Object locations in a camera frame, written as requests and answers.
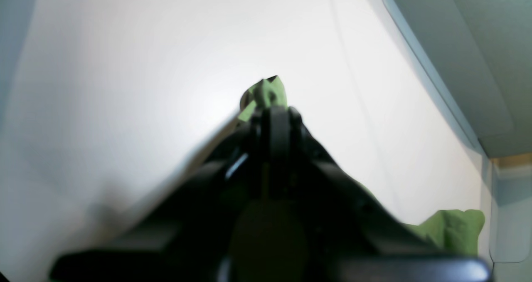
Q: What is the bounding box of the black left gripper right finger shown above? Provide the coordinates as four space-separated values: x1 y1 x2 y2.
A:
270 107 491 282

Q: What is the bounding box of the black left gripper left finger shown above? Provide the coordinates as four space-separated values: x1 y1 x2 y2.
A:
49 108 271 282

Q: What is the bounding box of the green t-shirt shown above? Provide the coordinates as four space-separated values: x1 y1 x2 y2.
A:
237 75 288 124

